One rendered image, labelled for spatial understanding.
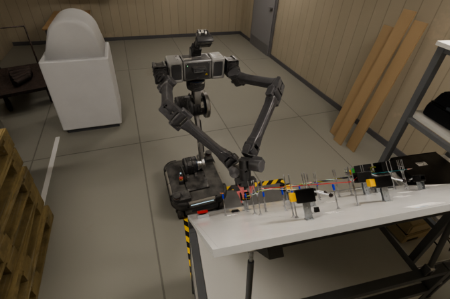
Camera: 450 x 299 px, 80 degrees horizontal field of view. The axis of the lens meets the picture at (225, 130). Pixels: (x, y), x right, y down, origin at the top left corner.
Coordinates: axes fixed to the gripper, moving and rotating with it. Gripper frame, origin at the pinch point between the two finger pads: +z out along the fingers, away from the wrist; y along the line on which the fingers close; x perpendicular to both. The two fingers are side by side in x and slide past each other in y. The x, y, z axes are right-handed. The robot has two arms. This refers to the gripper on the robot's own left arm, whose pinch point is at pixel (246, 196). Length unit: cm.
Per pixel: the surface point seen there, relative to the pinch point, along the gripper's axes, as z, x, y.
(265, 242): -21, -70, -13
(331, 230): -20, -69, 4
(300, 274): 43, -8, 24
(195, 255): 33.6, 7.7, -27.9
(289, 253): 38.1, 2.6, 23.3
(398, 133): -22, 9, 94
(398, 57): -72, 139, 211
